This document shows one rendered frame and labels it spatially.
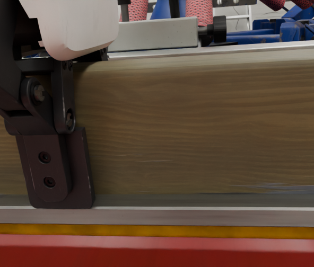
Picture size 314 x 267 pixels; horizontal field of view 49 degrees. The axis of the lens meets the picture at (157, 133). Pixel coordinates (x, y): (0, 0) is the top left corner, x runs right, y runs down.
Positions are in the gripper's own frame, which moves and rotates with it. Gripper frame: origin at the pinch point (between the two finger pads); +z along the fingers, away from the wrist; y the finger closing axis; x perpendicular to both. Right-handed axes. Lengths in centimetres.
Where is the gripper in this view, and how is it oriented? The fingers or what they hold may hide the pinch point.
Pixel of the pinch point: (76, 150)
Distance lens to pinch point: 19.4
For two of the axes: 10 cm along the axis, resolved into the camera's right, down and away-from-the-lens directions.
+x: 9.9, -0.3, -1.4
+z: 0.7, 9.4, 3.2
